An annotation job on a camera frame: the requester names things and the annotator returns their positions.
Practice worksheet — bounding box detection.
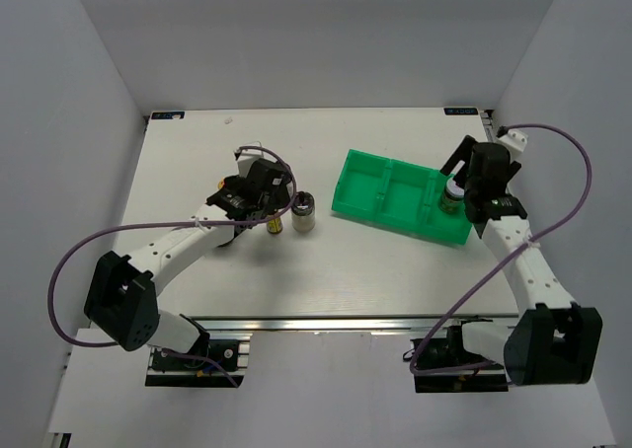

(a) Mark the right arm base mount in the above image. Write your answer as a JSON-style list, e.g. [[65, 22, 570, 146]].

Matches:
[[414, 324, 511, 394]]

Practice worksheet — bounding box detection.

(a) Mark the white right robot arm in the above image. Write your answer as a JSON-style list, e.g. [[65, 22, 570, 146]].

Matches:
[[440, 136, 602, 386]]

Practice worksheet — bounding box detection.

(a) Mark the blue corner label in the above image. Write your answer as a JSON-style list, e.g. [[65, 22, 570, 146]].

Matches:
[[150, 111, 185, 120], [443, 107, 479, 116]]

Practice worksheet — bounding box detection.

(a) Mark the blue left corner label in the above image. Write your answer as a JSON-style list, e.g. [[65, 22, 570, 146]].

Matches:
[[150, 111, 185, 120]]

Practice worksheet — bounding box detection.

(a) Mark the glass shaker black lid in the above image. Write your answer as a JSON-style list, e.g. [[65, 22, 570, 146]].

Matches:
[[291, 191, 316, 233]]

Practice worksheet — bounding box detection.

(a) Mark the small brown yellow-label bottle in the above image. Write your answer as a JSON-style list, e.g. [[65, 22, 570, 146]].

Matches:
[[266, 215, 283, 235]]

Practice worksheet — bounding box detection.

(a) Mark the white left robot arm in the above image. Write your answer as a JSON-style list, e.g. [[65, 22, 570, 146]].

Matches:
[[84, 157, 294, 368]]

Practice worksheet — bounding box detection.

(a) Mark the blue right corner label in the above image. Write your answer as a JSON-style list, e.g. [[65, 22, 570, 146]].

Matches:
[[443, 107, 479, 116]]

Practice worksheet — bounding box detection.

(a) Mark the green three-compartment bin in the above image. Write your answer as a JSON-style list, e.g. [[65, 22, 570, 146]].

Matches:
[[331, 149, 471, 245]]

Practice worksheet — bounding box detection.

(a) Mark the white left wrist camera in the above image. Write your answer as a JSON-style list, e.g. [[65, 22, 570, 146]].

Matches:
[[234, 142, 264, 178]]

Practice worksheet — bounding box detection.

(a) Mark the red-lid sauce jar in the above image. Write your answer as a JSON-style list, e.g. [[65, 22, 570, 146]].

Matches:
[[217, 237, 236, 249]]

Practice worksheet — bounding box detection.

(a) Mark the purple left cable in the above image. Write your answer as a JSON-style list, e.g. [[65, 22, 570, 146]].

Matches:
[[47, 145, 298, 388]]

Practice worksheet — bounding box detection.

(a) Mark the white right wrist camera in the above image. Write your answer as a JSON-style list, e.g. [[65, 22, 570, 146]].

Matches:
[[496, 126, 528, 160]]

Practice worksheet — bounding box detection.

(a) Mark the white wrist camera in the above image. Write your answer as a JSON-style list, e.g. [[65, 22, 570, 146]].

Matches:
[[496, 126, 528, 160], [234, 142, 264, 178]]

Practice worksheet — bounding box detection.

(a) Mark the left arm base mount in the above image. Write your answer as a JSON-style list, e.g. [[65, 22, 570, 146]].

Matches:
[[145, 333, 250, 389]]

